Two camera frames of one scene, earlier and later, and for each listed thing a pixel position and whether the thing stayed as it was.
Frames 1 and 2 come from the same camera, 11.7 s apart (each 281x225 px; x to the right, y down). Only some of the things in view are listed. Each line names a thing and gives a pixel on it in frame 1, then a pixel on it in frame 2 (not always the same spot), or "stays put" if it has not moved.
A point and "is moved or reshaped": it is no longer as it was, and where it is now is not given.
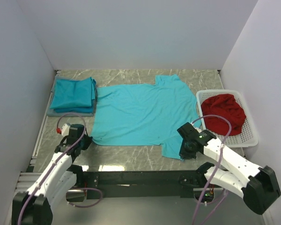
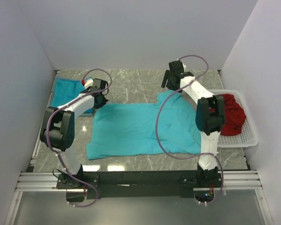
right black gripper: [184, 154] to [167, 76]
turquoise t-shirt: [149, 114] is moved or reshaped
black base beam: [130, 184] stays put
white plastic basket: [247, 137] stays put
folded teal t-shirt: [74, 93] stays put
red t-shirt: [226, 105] stays put
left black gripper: [88, 140] to [104, 101]
